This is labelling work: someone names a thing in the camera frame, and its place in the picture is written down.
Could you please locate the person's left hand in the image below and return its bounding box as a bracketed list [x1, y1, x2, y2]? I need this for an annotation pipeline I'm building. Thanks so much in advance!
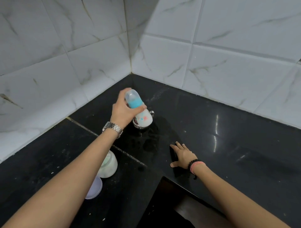
[110, 88, 148, 130]

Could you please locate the person's right forearm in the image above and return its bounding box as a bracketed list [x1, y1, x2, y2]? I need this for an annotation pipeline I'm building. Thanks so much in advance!
[193, 163, 301, 228]

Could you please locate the silver metal wristwatch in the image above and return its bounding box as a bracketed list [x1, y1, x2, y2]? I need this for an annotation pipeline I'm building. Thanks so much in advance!
[102, 121, 124, 139]

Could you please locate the clear jar of white powder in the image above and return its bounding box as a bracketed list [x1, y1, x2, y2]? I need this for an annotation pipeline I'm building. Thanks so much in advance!
[97, 150, 118, 179]

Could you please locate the small steel cup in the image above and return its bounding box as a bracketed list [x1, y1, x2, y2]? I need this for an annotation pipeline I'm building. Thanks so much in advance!
[132, 110, 155, 130]

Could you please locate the person's right hand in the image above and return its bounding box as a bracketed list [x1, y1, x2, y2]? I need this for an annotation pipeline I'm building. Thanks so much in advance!
[169, 142, 199, 168]

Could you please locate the black bead bracelet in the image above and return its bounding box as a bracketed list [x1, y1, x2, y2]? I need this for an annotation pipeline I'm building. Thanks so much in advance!
[187, 159, 199, 171]

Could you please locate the pink thread bracelet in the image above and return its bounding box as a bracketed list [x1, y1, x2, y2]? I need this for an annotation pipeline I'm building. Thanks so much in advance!
[190, 161, 207, 180]

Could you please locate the baby bottle with blue ring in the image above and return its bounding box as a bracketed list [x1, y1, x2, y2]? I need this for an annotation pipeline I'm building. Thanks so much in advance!
[125, 89, 153, 127]

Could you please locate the lavender plastic lid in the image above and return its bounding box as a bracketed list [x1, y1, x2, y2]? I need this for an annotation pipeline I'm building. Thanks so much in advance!
[85, 176, 103, 200]

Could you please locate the person's left forearm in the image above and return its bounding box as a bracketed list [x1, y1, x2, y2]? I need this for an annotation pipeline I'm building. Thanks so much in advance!
[0, 128, 121, 228]

